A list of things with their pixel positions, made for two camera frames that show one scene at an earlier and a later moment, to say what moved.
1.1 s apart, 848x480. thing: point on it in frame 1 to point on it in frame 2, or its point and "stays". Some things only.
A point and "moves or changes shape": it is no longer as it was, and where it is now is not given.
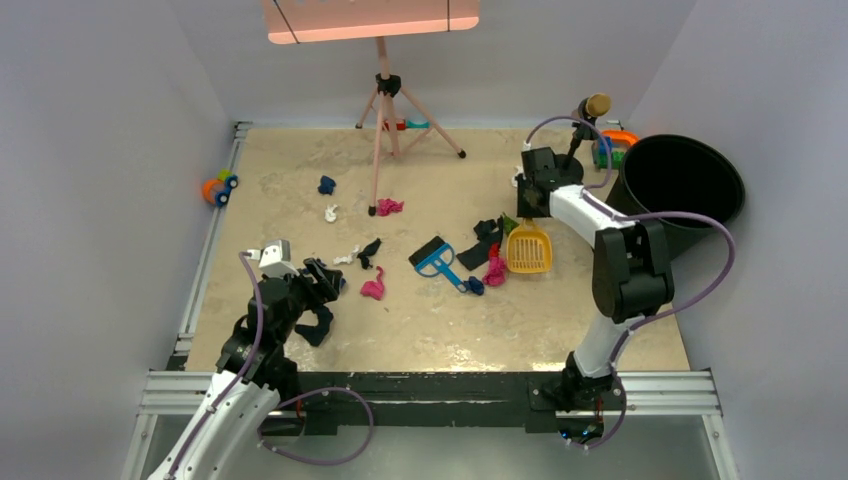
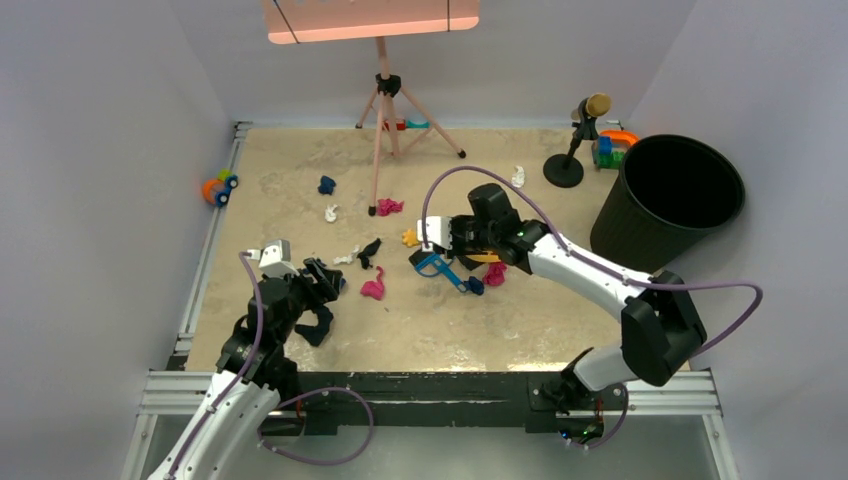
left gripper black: x=318 y=293 stays
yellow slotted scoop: x=528 y=250 moves or changes shape
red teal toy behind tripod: x=402 y=125 stays
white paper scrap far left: x=329 y=214 stays
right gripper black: x=522 y=209 to x=457 y=249
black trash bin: x=675 y=173 stays
